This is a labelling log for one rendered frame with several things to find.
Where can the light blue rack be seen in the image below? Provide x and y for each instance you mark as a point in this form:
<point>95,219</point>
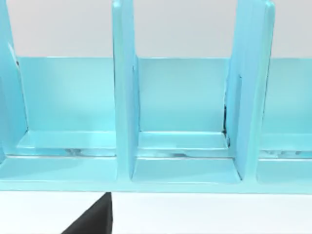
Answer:
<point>170,109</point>

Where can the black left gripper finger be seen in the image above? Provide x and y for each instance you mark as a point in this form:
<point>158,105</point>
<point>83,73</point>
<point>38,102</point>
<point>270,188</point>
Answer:
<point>97,218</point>

